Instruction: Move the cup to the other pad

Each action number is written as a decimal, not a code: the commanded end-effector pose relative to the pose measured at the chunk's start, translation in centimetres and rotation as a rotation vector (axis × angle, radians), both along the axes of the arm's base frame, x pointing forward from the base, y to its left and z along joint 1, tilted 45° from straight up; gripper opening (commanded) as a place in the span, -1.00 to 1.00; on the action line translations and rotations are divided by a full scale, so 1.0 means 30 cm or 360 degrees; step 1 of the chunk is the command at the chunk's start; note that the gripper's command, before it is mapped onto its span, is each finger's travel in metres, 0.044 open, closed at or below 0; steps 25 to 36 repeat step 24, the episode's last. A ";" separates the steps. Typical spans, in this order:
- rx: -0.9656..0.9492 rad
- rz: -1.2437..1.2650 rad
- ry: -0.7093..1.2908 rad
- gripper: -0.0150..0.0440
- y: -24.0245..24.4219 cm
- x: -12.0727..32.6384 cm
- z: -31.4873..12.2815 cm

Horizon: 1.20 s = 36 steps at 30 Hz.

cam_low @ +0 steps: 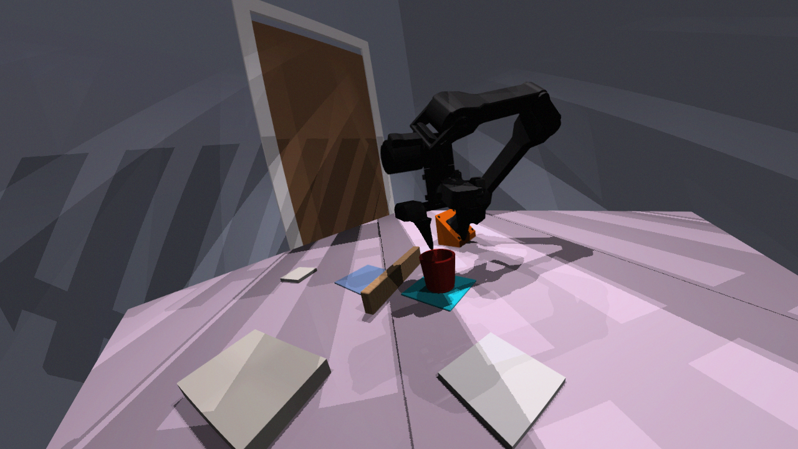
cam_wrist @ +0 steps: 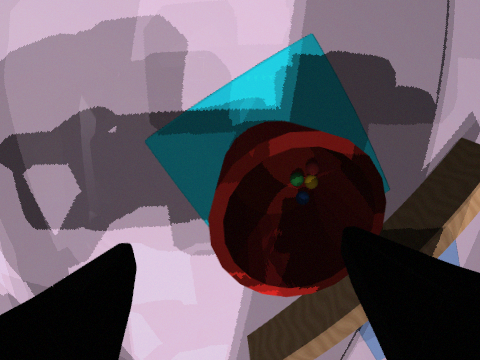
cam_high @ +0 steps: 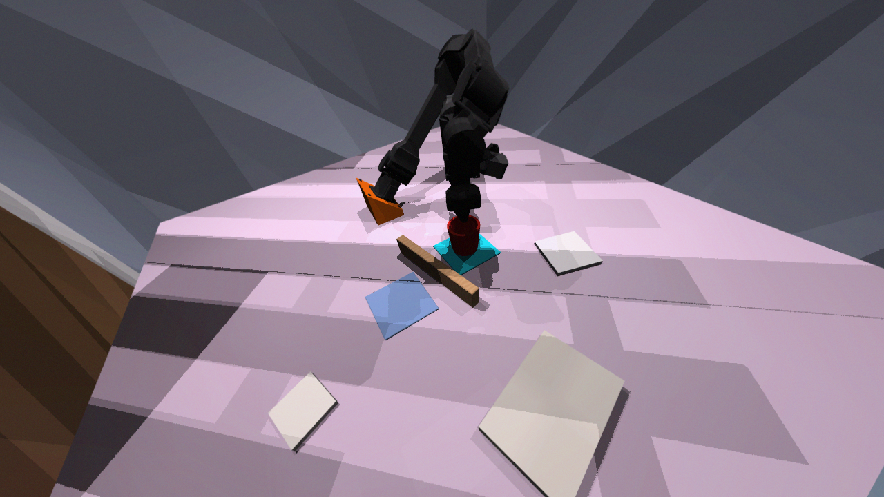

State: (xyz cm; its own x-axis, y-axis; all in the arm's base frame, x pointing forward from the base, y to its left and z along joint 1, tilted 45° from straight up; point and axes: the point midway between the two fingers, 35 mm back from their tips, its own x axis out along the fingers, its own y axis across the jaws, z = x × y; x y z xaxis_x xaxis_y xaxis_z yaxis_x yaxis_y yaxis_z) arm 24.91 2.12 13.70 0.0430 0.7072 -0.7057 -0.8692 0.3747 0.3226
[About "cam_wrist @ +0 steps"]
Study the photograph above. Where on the dark red cup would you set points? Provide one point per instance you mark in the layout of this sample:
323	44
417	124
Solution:
266	240

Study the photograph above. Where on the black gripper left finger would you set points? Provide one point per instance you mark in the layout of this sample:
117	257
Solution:
82	317

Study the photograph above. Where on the green marble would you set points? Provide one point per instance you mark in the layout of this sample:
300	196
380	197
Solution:
297	179

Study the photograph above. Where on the yellow marble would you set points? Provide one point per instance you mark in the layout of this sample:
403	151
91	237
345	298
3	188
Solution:
310	182

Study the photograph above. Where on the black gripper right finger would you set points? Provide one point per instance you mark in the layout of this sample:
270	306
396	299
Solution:
420	308

